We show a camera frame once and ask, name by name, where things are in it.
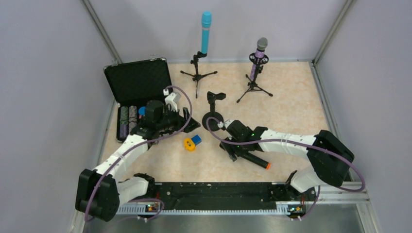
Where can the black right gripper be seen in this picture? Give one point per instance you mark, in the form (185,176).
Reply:
(230,149)

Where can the black orange-tipped microphone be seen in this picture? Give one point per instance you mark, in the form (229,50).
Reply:
(247,155)

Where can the black round-base microphone stand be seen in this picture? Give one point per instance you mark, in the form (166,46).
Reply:
(212,98)

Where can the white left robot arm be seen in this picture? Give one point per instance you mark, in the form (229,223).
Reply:
(100,191)

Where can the yellow traffic light toy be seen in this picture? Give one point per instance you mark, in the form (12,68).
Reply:
(189,144)

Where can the black poker chip case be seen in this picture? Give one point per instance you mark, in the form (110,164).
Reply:
(134,84)

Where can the purple glitter microphone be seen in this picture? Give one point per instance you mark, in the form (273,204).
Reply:
(258,58)

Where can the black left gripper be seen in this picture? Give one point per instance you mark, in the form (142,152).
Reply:
(180,119)

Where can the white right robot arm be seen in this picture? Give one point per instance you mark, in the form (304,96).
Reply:
(329,158)

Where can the blue toy block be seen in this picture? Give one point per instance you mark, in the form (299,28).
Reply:
(196,140)

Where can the black tripod microphone stand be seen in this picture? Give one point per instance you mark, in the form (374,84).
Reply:
(196,77)

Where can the black shock-mount tripod stand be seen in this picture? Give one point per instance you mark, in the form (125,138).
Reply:
(253,86)

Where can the teal blue microphone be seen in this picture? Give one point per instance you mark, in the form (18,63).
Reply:
(206,21)

